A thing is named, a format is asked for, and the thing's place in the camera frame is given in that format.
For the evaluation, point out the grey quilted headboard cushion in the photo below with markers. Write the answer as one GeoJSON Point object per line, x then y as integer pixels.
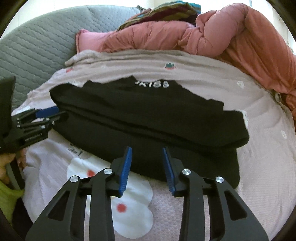
{"type": "Point", "coordinates": [35, 50]}

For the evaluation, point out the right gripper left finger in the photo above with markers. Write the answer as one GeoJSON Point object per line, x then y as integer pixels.
{"type": "Point", "coordinates": [63, 218]}

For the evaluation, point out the pink quilted comforter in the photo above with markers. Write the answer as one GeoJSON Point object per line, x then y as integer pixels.
{"type": "Point", "coordinates": [236, 34]}

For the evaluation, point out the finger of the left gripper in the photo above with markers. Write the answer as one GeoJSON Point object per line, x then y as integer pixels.
{"type": "Point", "coordinates": [46, 112]}
{"type": "Point", "coordinates": [50, 121]}

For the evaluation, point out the multicolour striped blanket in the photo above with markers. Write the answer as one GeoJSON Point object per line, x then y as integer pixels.
{"type": "Point", "coordinates": [172, 11]}

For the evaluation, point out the black garment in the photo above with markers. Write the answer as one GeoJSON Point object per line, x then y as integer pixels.
{"type": "Point", "coordinates": [105, 118]}

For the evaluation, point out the green sleeve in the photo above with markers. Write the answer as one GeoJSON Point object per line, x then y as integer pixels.
{"type": "Point", "coordinates": [8, 199]}

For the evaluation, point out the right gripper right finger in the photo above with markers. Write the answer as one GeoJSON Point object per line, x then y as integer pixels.
{"type": "Point", "coordinates": [212, 209]}

